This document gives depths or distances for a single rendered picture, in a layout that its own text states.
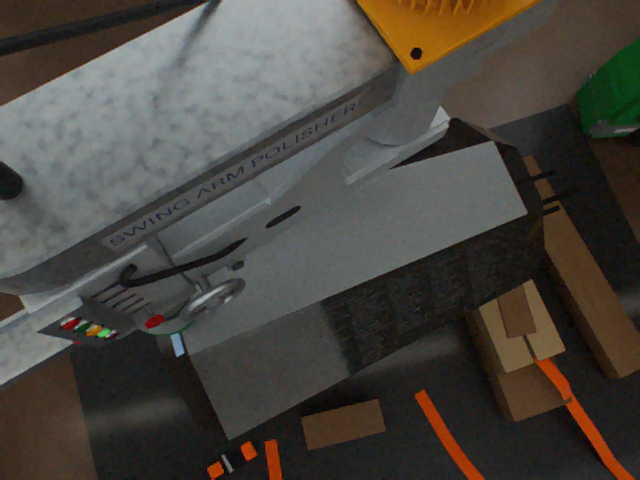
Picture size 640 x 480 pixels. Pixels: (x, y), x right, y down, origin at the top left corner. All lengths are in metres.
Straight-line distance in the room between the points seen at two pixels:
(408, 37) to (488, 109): 2.04
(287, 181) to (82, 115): 0.37
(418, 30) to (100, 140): 0.44
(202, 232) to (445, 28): 0.53
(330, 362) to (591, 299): 1.24
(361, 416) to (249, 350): 0.78
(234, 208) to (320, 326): 0.67
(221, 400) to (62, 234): 1.03
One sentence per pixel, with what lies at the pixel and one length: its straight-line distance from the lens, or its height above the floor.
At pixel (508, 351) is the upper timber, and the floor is 0.24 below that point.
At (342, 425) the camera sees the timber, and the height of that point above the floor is 0.13.
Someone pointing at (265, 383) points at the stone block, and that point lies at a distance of 1.72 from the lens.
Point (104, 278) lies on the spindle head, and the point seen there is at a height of 1.55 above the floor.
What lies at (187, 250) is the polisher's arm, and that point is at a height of 1.40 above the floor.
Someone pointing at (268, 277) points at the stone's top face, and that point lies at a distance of 1.61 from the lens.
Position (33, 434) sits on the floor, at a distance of 2.65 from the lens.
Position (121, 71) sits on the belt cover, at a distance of 0.86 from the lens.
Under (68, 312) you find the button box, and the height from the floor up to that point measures 1.54.
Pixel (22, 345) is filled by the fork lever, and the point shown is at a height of 1.10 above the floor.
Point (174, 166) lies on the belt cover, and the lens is 0.78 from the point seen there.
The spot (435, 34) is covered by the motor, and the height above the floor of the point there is 1.74.
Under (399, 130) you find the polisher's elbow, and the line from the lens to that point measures 1.20.
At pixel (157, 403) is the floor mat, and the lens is 2.48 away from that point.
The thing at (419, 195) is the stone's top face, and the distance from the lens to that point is 1.70.
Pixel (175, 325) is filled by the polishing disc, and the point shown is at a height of 0.91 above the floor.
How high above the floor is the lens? 2.42
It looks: 75 degrees down
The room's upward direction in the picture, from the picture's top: 5 degrees clockwise
